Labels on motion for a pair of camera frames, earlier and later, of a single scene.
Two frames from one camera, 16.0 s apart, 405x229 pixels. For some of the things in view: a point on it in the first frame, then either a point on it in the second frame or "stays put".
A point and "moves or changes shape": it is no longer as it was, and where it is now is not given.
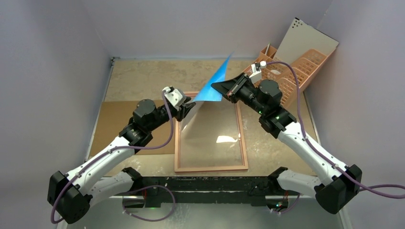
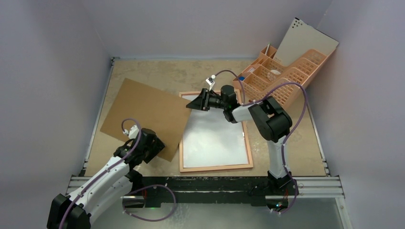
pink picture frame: (212, 169) moves or changes shape
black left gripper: (181, 112) → (157, 146)
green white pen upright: (267, 48) stays put
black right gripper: (236, 89) → (205, 99)
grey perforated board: (300, 38) stays put
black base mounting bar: (249, 190) stays put
